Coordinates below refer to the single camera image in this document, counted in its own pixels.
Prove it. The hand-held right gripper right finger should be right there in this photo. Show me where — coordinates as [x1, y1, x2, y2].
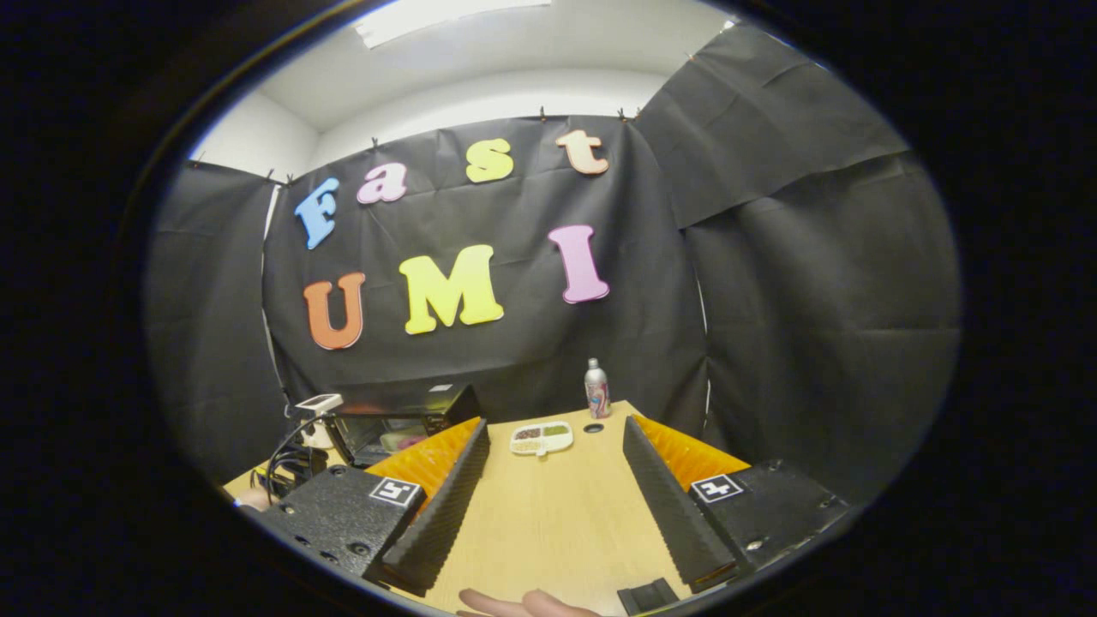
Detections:
[623, 415, 854, 594]

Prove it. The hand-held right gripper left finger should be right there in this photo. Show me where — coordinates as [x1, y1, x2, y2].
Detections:
[255, 416, 492, 598]

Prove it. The black electric oven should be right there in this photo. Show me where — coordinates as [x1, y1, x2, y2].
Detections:
[330, 383, 483, 469]

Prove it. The white toaster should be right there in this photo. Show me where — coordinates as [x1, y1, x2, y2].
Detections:
[294, 393, 345, 451]

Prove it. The small black block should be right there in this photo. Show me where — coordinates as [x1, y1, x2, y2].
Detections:
[616, 578, 680, 617]

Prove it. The white divided snack dish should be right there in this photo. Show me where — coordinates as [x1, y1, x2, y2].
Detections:
[510, 420, 574, 457]

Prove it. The silver drink bottle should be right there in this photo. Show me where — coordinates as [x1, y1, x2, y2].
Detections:
[584, 358, 612, 420]

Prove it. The black backdrop cloth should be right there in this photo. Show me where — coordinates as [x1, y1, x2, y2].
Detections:
[144, 24, 962, 506]

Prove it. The large ceiling light panel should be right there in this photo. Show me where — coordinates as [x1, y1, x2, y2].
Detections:
[355, 0, 551, 49]

